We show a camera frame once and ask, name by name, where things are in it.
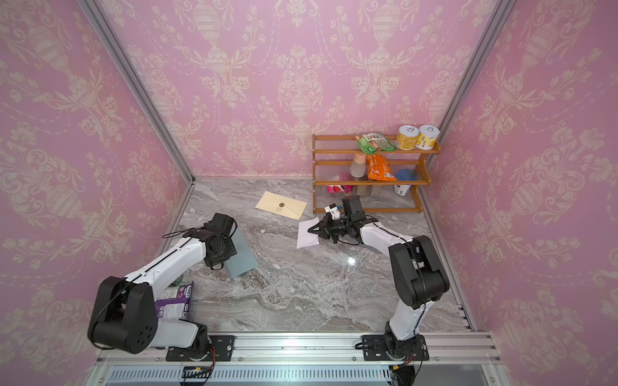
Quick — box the orange snack bag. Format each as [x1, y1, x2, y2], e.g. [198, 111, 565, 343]
[367, 154, 397, 182]

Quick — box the red bordered pink card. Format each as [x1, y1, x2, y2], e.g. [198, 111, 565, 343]
[296, 217, 320, 249]

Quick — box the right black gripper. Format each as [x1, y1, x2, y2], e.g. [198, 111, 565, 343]
[308, 213, 353, 244]

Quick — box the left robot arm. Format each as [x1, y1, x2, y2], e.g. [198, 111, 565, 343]
[87, 213, 238, 360]

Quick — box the purple snack bag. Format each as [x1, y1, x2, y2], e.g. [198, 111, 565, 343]
[155, 281, 194, 320]

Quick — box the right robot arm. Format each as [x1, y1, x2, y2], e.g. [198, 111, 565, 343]
[301, 196, 450, 361]

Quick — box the pink beige bottle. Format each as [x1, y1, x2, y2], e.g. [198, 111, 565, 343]
[349, 153, 368, 179]

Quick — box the blue cloth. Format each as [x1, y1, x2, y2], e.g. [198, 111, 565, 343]
[394, 169, 418, 183]

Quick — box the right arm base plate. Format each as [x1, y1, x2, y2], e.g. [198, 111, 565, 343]
[354, 333, 430, 363]

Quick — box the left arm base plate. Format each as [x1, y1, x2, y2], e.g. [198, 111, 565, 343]
[166, 335, 236, 363]

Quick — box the cream yellow envelope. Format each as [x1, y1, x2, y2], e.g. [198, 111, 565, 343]
[256, 191, 307, 220]

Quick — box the teal green envelope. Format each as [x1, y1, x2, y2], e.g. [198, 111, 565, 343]
[224, 230, 258, 278]

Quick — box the magenta pink item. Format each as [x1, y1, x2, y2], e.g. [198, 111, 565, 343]
[326, 173, 354, 196]

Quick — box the white cup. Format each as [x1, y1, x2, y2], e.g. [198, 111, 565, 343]
[394, 185, 411, 196]

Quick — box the aluminium front rail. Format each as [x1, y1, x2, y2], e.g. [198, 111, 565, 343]
[86, 331, 509, 385]

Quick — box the yellow can left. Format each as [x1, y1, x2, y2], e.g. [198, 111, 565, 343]
[396, 125, 420, 151]

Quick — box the yellow can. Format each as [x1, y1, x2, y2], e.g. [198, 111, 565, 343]
[415, 125, 440, 151]
[396, 125, 420, 151]

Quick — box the yellow can right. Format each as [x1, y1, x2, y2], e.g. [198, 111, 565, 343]
[415, 125, 440, 151]

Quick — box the green snack packet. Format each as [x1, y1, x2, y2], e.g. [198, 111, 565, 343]
[356, 132, 397, 155]

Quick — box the wooden three-tier shelf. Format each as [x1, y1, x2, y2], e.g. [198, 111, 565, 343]
[311, 134, 442, 213]

